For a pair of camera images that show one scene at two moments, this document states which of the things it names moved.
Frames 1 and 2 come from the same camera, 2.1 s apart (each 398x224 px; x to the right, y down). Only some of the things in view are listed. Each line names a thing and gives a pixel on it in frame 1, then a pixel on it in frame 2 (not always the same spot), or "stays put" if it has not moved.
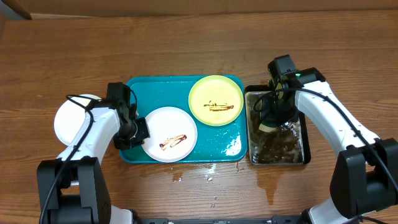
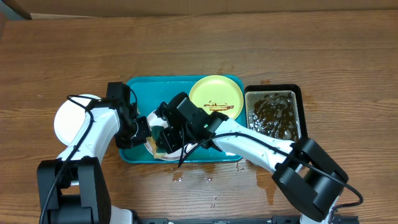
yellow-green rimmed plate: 216,100 stays put
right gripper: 267,114 -> 171,137
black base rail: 275,219 stays put
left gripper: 143,134 stays put
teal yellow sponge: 268,126 -> 156,132
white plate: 69,117 stays put
